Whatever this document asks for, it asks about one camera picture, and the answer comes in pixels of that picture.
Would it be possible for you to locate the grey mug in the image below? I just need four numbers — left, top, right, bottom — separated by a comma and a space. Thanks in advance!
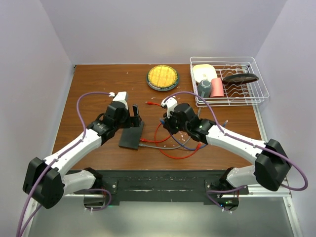
197, 79, 212, 98

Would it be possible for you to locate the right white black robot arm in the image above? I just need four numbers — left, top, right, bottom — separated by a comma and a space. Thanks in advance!
161, 100, 291, 194

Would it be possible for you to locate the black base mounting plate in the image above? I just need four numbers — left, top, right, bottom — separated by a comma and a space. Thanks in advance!
77, 170, 249, 208

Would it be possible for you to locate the pink cup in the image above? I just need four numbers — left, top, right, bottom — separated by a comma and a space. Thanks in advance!
210, 78, 224, 98

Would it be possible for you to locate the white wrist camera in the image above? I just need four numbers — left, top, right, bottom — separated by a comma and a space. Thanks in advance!
160, 97, 178, 118
109, 91, 128, 109

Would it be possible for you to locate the white wire dish rack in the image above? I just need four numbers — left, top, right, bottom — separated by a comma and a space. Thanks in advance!
190, 56, 270, 106

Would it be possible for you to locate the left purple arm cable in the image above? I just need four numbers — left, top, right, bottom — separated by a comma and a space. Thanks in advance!
16, 91, 112, 237

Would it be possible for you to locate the blue ethernet cable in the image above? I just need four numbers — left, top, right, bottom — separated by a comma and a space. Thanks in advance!
159, 118, 229, 151

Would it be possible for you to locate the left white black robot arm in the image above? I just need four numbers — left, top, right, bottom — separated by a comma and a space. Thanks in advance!
23, 101, 142, 209

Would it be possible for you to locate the yellow round plate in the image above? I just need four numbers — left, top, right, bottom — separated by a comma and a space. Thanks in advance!
146, 65, 179, 91

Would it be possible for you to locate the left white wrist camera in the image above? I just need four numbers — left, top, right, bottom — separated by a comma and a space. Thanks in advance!
109, 91, 128, 109

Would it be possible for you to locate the long red ethernet cable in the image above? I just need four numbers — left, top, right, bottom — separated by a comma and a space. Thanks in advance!
160, 143, 201, 159

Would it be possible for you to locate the dark brown plate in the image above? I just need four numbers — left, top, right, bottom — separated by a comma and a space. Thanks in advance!
223, 73, 259, 85

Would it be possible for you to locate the black network switch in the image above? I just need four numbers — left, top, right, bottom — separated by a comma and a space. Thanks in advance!
118, 121, 145, 150

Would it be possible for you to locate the grey ethernet cable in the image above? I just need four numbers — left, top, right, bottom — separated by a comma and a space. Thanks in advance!
139, 108, 202, 150

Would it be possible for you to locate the cream plate in rack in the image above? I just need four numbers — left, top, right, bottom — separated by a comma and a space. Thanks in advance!
193, 64, 218, 84

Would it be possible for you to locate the aluminium frame rail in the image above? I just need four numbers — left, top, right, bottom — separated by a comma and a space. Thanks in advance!
18, 158, 303, 237

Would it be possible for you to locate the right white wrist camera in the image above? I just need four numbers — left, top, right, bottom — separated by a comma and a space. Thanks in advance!
160, 97, 178, 118

